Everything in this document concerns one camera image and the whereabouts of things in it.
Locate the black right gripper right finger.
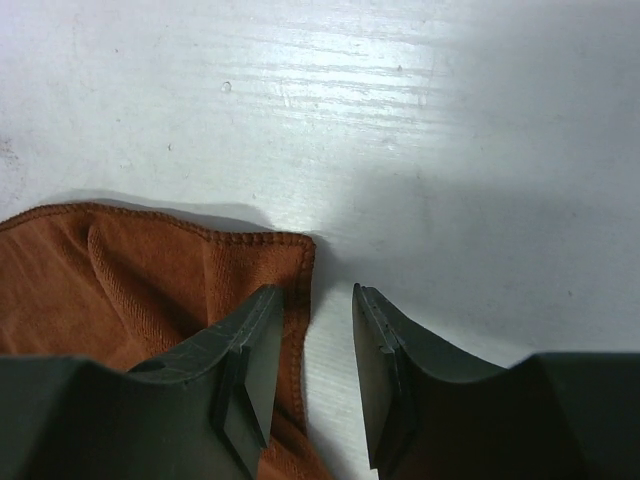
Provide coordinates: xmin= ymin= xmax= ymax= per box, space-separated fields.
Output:
xmin=353 ymin=285 xmax=639 ymax=479

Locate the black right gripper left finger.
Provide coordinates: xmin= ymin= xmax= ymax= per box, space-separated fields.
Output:
xmin=1 ymin=285 xmax=284 ymax=479

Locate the brown towel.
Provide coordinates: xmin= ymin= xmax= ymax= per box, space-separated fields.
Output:
xmin=1 ymin=203 xmax=329 ymax=479

